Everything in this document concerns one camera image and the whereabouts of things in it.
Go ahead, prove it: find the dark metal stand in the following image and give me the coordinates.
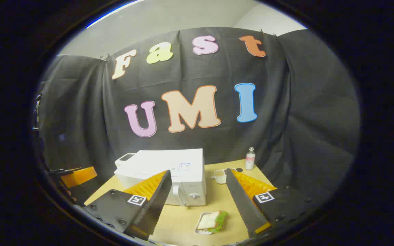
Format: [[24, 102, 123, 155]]
[[32, 92, 43, 132]]

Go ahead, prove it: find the small pink label bottle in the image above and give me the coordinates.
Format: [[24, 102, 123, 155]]
[[245, 147, 256, 170]]

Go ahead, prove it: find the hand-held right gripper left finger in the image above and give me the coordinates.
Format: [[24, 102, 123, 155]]
[[81, 170, 172, 241]]

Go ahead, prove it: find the white microwave oven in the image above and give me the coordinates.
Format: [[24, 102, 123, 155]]
[[114, 148, 207, 206]]

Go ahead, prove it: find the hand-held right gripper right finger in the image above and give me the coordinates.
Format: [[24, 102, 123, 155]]
[[225, 168, 317, 238]]

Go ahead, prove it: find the white plastic tray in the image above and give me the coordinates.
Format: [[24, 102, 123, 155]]
[[195, 212, 225, 235]]

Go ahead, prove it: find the lettuce sandwich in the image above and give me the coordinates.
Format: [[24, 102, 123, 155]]
[[197, 210, 229, 234]]

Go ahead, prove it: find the black backdrop cloth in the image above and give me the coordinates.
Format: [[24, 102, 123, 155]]
[[35, 27, 360, 205]]

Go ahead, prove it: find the white divided bean dish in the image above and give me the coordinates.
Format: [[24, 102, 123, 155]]
[[214, 167, 242, 184]]

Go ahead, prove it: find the white toaster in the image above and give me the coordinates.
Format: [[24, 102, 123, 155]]
[[115, 153, 136, 168]]

